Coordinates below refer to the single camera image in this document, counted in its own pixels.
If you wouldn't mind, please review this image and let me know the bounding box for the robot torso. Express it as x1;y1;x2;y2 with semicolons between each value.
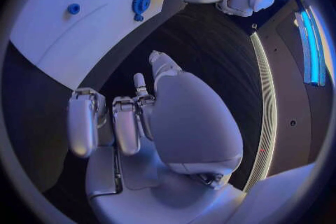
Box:
242;0;330;193

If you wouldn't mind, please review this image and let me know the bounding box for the glowing light bar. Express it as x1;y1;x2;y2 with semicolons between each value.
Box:
293;4;327;88

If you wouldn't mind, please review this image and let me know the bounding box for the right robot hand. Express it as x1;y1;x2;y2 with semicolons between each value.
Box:
66;50;248;224

